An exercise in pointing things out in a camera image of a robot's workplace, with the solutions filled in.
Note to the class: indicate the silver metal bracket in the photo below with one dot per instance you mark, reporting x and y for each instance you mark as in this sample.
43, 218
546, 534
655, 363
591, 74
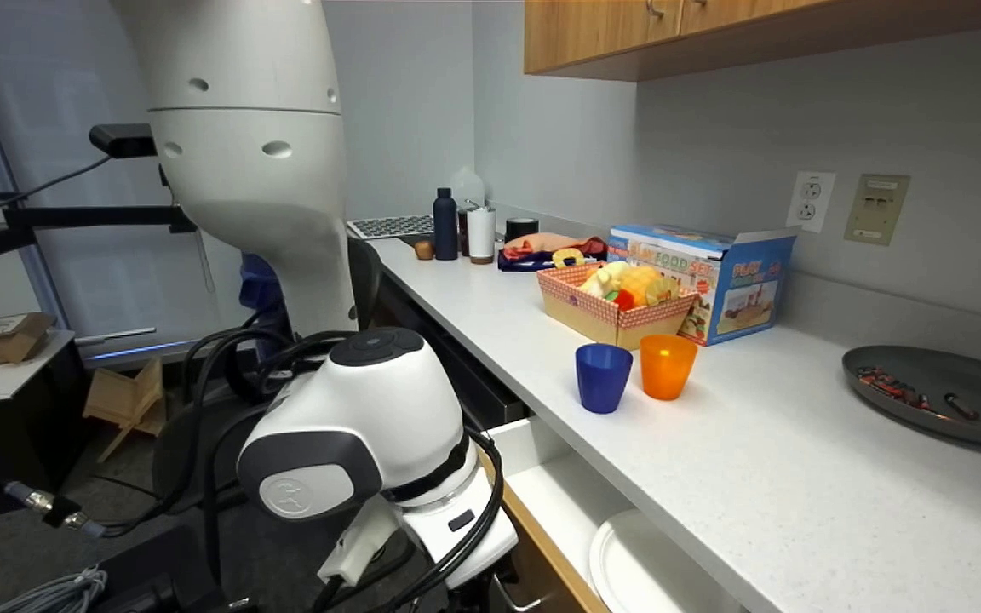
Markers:
51, 593

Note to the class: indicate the wooden front drawer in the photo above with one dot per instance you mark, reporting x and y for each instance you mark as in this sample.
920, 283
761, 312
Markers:
564, 499

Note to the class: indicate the small cardboard box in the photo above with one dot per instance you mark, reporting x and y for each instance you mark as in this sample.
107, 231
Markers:
8, 338

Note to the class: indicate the navy bottle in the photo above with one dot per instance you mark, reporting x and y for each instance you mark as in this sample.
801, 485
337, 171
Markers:
445, 224

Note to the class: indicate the pale yellow toy banana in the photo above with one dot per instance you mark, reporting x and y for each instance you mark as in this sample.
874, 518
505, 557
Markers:
598, 283

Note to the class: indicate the white wall outlet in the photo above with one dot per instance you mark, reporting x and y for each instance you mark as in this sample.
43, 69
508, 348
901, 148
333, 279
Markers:
811, 200

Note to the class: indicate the wooden wall cabinet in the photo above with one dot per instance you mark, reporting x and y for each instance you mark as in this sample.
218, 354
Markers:
740, 29

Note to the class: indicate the small black jar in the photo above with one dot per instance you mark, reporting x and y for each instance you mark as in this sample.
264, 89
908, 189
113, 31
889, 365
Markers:
521, 229

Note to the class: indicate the yellow toy pineapple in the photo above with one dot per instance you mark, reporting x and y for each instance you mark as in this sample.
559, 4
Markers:
655, 283

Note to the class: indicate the blue toy food box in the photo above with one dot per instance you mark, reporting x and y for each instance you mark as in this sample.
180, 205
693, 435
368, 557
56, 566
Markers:
746, 283

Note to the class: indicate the red toy tomato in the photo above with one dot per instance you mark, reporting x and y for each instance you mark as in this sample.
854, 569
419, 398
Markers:
623, 302

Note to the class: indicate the dark grey round plate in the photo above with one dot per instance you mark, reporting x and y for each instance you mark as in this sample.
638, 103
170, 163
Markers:
967, 386

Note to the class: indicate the orange plastic cup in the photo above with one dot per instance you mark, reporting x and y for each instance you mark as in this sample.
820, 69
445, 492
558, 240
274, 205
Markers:
668, 368

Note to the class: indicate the reddish sticks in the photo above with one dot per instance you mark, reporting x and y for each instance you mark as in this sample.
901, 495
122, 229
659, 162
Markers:
901, 391

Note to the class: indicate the large pale window panel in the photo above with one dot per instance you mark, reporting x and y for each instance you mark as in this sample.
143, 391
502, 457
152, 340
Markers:
48, 89

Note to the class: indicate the blue plastic object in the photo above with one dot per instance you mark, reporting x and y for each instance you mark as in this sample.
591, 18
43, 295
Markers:
261, 289

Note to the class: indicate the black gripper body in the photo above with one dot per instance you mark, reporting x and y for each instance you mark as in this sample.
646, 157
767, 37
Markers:
493, 597

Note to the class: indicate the folded brown cardboard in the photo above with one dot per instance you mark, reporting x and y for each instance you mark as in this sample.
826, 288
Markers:
122, 396

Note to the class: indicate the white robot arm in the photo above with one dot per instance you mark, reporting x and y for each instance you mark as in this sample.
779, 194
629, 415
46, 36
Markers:
240, 136

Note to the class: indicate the beige wall switch plate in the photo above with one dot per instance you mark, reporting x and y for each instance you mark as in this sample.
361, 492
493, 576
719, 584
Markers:
878, 210

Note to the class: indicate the blue plastic cup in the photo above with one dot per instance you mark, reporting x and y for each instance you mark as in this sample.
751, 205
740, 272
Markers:
603, 378

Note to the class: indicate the black camera stand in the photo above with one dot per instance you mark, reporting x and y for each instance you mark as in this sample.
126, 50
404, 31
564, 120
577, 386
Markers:
59, 216

